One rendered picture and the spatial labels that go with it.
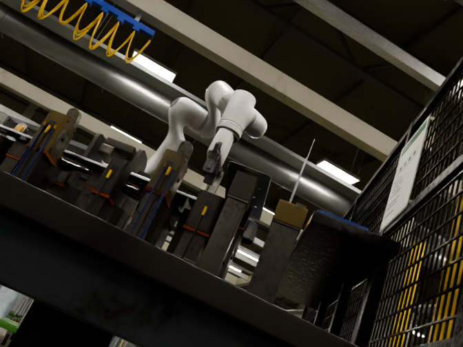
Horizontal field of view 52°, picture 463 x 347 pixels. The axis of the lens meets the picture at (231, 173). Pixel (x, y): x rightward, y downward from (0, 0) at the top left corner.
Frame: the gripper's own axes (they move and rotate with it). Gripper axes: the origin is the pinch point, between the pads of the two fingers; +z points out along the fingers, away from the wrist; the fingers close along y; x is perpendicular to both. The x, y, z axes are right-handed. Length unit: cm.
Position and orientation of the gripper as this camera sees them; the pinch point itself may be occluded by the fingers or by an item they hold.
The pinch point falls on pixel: (208, 175)
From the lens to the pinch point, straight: 145.9
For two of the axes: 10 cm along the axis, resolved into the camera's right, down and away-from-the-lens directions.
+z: -3.7, 8.4, -4.0
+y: 0.4, -4.2, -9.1
